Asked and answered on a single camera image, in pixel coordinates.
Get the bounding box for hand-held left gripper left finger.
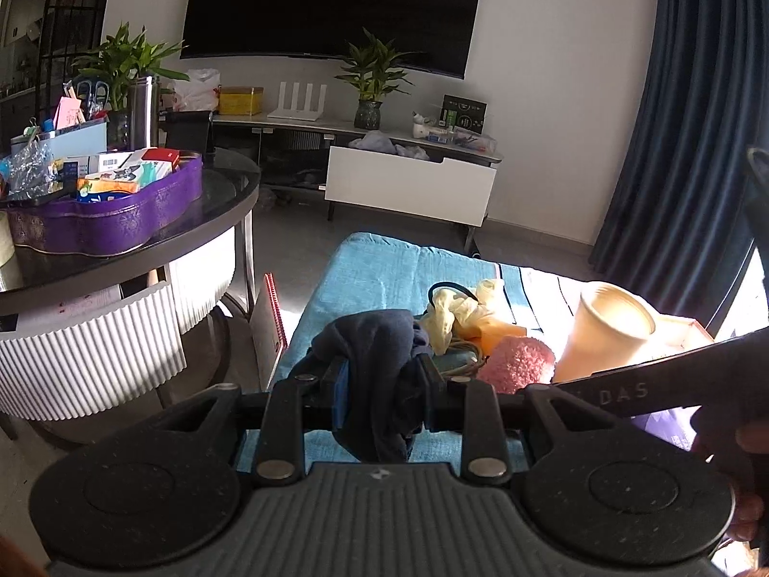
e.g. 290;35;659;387
120;357;350;488

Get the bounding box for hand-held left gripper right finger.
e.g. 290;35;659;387
419;353;638;485

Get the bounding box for navy blue cloth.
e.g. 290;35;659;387
294;309;434;464

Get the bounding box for white box with orange rim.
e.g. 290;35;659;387
649;313;717;369

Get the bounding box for purple tissue pack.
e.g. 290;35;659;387
642;407;705;453

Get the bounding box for orange cloth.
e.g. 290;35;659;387
474;318;528;355

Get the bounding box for person's right hand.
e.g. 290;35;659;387
691;397;769;545

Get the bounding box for teal pouch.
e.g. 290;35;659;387
433;342;489;381

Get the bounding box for beige paper cup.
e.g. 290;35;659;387
553;281;657;384

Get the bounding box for yellow cloth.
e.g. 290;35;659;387
417;279;511;355

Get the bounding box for red spiral notebook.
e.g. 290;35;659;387
249;273;290;387

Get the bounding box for striped blue blanket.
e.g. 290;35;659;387
234;231;710;476

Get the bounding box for white drawer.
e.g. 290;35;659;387
324;145;497;228

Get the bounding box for round coffee table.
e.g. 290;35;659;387
0;147;262;434

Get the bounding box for grey cloth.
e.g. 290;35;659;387
348;130;397;154

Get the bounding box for clear plastic box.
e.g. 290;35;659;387
453;127;498;152

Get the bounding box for television cabinet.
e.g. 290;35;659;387
210;111;503;247

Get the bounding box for dark blue curtain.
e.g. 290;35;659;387
589;0;769;338

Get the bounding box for purple tin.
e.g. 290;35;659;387
0;149;204;255

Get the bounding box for green and black carton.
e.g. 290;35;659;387
441;95;487;133

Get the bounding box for white router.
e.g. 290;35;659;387
267;81;328;120

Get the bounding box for black box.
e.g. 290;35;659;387
163;110;214;160

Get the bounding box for yellow tin box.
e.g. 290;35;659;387
217;87;265;115

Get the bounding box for pile of small cartons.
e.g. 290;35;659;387
60;147;181;202

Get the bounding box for potted plant in dark vase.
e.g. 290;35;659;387
333;27;417;131

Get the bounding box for white plastic bag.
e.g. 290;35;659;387
174;68;221;112

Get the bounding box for steel thermos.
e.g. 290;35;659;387
127;75;161;151

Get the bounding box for light blue organizer box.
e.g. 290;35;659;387
12;120;108;158

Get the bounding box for crinkled clear plastic wrap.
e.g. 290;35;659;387
0;144;58;199

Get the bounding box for black television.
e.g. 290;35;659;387
180;0;486;79

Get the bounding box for scissors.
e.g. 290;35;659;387
75;79;109;115

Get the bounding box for green bamboo plant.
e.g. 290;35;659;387
72;23;190;110

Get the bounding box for black cord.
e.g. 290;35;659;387
428;281;477;314

